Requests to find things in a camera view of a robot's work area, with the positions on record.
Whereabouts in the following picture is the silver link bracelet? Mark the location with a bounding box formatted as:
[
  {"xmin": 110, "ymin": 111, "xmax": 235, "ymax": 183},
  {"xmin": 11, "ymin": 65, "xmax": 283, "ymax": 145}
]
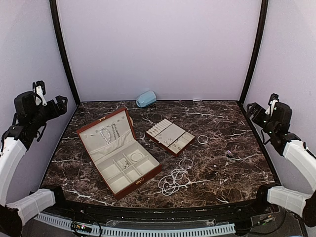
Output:
[{"xmin": 179, "ymin": 158, "xmax": 194, "ymax": 170}]

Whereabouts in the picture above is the small red jewelry tray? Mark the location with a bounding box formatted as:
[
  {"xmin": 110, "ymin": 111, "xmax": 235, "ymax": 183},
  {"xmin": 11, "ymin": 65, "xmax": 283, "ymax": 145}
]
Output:
[{"xmin": 146, "ymin": 119, "xmax": 195, "ymax": 157}]

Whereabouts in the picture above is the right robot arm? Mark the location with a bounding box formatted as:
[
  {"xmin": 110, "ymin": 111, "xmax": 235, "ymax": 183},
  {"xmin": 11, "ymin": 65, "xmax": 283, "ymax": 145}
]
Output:
[{"xmin": 246, "ymin": 99, "xmax": 316, "ymax": 228}]

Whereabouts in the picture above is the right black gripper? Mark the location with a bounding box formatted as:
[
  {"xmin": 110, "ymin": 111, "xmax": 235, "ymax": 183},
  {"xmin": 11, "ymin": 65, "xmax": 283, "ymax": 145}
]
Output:
[{"xmin": 247, "ymin": 102, "xmax": 277, "ymax": 136}]

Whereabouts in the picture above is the white bangle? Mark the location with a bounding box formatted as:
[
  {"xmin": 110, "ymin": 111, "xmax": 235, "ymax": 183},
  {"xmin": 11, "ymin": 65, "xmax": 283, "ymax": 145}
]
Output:
[{"xmin": 197, "ymin": 135, "xmax": 209, "ymax": 145}]

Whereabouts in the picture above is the long white pearl necklace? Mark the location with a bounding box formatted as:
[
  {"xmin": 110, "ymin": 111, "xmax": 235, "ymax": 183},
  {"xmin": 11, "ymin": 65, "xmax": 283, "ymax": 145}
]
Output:
[{"xmin": 158, "ymin": 168, "xmax": 190, "ymax": 197}]

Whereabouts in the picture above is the chunky pearl necklace in lid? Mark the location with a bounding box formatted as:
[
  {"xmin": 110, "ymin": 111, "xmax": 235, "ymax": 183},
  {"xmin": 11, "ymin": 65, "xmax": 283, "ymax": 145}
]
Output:
[{"xmin": 99, "ymin": 126, "xmax": 112, "ymax": 145}]

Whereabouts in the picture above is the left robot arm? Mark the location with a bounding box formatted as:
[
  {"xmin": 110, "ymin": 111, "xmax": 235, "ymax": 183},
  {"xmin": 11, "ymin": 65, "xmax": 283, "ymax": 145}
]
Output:
[{"xmin": 0, "ymin": 91, "xmax": 70, "ymax": 237}]

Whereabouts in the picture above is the light blue faceted cup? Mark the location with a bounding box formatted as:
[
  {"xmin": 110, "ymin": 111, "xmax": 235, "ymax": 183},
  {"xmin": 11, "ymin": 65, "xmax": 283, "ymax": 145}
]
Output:
[{"xmin": 136, "ymin": 90, "xmax": 157, "ymax": 108}]

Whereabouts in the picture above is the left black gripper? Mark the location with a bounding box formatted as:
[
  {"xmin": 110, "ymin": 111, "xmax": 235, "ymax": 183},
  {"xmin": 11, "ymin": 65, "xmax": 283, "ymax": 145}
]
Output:
[{"xmin": 30, "ymin": 95, "xmax": 67, "ymax": 129}]

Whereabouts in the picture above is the large red jewelry box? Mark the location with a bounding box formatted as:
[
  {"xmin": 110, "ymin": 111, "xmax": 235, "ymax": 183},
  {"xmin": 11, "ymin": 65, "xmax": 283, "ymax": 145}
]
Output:
[{"xmin": 77, "ymin": 107, "xmax": 162, "ymax": 200}]

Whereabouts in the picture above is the white cable duct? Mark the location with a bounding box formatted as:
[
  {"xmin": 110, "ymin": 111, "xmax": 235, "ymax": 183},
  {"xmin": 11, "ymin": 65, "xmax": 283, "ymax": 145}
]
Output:
[{"xmin": 35, "ymin": 213, "xmax": 236, "ymax": 237}]

